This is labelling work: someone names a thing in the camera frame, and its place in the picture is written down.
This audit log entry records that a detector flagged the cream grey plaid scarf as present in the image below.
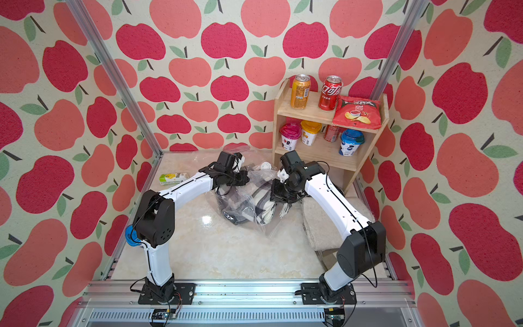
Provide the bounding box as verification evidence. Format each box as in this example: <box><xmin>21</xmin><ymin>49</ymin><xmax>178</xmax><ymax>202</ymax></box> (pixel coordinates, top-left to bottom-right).
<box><xmin>217</xmin><ymin>180</ymin><xmax>290</xmax><ymax>226</ymax></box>

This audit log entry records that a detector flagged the clear plastic vacuum bag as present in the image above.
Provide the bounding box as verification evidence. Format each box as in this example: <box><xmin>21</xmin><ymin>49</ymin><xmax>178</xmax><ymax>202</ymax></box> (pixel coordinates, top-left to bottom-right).
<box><xmin>205</xmin><ymin>153</ymin><xmax>292</xmax><ymax>238</ymax></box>

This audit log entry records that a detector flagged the cream fuzzy scarf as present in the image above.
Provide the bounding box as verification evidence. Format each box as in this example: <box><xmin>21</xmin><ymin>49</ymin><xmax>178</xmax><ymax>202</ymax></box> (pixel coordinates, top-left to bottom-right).
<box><xmin>301</xmin><ymin>195</ymin><xmax>375</xmax><ymax>252</ymax></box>

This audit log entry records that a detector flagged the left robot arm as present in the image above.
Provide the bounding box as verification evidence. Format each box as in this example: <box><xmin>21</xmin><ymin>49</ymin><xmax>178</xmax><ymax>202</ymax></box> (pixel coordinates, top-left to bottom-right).
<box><xmin>132</xmin><ymin>151</ymin><xmax>249</xmax><ymax>304</ymax></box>

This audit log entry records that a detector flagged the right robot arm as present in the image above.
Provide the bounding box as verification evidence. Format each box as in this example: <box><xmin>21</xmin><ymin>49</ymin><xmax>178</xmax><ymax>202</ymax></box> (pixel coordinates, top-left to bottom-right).
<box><xmin>270</xmin><ymin>151</ymin><xmax>386</xmax><ymax>304</ymax></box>

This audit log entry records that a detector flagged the white vacuum bag valve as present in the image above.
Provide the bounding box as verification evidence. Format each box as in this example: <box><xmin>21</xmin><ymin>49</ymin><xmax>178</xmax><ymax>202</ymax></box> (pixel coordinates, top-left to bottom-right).
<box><xmin>260</xmin><ymin>162</ymin><xmax>272</xmax><ymax>170</ymax></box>

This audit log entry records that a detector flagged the red chips bag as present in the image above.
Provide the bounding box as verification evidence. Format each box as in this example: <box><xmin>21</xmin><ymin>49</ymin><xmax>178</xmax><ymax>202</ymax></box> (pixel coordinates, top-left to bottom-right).
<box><xmin>332</xmin><ymin>96</ymin><xmax>381</xmax><ymax>130</ymax></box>

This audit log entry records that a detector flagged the pink lid cup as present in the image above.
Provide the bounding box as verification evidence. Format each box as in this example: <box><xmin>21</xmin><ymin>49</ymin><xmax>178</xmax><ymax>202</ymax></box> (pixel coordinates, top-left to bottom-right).
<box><xmin>279</xmin><ymin>123</ymin><xmax>302</xmax><ymax>151</ymax></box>

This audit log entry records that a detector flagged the wooden two-tier shelf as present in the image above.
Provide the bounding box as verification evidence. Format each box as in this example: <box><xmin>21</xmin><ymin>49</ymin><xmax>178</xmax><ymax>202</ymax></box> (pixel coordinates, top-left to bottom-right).
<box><xmin>272</xmin><ymin>78</ymin><xmax>390</xmax><ymax>193</ymax></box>

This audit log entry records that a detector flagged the yellow lid cup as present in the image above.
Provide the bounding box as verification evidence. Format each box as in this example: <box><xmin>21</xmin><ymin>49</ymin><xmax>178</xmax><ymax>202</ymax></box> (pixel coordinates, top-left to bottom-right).
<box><xmin>300</xmin><ymin>121</ymin><xmax>322</xmax><ymax>146</ymax></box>

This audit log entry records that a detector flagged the red can lower shelf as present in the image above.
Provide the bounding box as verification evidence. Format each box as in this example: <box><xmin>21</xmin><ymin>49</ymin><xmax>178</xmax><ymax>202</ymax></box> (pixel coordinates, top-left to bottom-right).
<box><xmin>324</xmin><ymin>125</ymin><xmax>341</xmax><ymax>143</ymax></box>

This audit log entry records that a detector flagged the green white drink carton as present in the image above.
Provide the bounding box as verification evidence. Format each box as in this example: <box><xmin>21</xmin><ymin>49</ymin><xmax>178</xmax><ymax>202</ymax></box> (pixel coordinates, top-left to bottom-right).
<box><xmin>159</xmin><ymin>172</ymin><xmax>189</xmax><ymax>186</ymax></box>

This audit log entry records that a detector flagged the blue lid cup on shelf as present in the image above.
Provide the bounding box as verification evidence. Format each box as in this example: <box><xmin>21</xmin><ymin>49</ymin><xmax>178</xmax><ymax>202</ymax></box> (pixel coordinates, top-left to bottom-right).
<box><xmin>339</xmin><ymin>129</ymin><xmax>365</xmax><ymax>157</ymax></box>

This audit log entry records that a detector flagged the orange drink can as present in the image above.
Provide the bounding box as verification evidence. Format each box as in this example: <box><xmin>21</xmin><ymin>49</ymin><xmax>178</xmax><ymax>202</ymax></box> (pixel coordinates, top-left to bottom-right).
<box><xmin>290</xmin><ymin>74</ymin><xmax>311</xmax><ymax>110</ymax></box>

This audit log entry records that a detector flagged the red cola can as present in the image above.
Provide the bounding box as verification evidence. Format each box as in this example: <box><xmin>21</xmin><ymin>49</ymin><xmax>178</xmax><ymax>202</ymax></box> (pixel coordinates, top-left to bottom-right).
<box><xmin>318</xmin><ymin>75</ymin><xmax>343</xmax><ymax>111</ymax></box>

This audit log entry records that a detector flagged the blue lid cup on table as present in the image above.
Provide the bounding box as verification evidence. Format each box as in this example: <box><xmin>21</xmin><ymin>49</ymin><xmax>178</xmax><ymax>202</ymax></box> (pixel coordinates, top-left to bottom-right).
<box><xmin>125</xmin><ymin>225</ymin><xmax>142</xmax><ymax>247</ymax></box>

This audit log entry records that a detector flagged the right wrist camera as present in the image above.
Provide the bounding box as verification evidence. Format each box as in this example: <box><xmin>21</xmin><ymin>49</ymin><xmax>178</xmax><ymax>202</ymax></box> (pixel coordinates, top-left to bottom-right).
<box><xmin>277</xmin><ymin>168</ymin><xmax>289</xmax><ymax>183</ymax></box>

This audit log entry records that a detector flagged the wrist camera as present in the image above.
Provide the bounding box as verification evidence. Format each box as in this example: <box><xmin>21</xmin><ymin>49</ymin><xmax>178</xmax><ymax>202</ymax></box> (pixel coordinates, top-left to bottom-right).
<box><xmin>234</xmin><ymin>153</ymin><xmax>245</xmax><ymax>172</ymax></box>
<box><xmin>277</xmin><ymin>168</ymin><xmax>289</xmax><ymax>183</ymax></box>

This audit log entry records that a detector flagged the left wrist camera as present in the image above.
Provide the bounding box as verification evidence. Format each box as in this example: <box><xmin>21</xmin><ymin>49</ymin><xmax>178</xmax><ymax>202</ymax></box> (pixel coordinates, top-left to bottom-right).
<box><xmin>234</xmin><ymin>153</ymin><xmax>245</xmax><ymax>172</ymax></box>

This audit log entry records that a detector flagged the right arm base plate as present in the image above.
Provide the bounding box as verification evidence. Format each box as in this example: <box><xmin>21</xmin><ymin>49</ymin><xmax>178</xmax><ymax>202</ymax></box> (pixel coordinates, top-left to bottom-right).
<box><xmin>294</xmin><ymin>282</ymin><xmax>357</xmax><ymax>306</ymax></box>

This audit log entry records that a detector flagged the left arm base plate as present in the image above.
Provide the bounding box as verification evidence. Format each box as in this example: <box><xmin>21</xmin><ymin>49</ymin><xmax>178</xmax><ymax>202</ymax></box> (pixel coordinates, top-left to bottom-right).
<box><xmin>138</xmin><ymin>279</ymin><xmax>196</xmax><ymax>305</ymax></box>

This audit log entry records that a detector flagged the aluminium front rail frame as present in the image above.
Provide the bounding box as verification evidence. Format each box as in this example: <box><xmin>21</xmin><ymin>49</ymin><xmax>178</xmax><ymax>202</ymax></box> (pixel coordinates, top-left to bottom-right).
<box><xmin>67</xmin><ymin>279</ymin><xmax>423</xmax><ymax>326</ymax></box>

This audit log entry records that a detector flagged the right aluminium corner post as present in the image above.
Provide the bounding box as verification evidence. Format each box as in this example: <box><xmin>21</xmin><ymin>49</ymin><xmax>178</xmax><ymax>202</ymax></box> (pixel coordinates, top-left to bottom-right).
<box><xmin>370</xmin><ymin>0</ymin><xmax>430</xmax><ymax>99</ymax></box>

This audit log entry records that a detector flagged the aluminium corner post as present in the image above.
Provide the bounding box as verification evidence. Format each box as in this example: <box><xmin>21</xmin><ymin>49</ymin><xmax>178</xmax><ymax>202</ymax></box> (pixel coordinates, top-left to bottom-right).
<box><xmin>370</xmin><ymin>0</ymin><xmax>430</xmax><ymax>99</ymax></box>
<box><xmin>65</xmin><ymin>0</ymin><xmax>164</xmax><ymax>155</ymax></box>

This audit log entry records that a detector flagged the left aluminium corner post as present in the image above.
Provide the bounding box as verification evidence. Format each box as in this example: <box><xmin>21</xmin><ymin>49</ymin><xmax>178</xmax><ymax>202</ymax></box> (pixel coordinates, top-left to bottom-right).
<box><xmin>65</xmin><ymin>0</ymin><xmax>164</xmax><ymax>155</ymax></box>

